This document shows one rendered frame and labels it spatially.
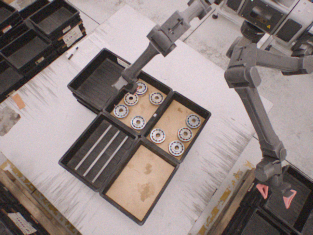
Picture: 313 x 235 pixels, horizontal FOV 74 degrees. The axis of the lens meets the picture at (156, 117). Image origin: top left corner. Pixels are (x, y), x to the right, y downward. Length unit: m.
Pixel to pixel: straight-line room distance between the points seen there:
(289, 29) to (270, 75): 1.86
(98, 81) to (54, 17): 1.17
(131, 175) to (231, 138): 0.78
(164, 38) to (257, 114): 0.44
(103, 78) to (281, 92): 2.15
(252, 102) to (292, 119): 2.08
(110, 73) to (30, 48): 1.16
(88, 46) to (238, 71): 1.45
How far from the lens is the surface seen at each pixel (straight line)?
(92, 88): 1.58
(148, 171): 1.36
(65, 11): 2.62
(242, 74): 0.76
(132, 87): 1.28
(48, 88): 1.84
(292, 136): 2.80
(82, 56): 1.92
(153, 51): 0.87
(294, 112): 2.94
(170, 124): 1.44
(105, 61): 1.69
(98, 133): 1.44
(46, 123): 1.72
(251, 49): 0.79
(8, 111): 1.88
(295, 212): 2.05
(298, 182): 2.09
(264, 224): 2.04
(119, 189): 1.36
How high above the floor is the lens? 2.18
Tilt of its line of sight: 69 degrees down
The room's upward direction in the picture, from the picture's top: 9 degrees clockwise
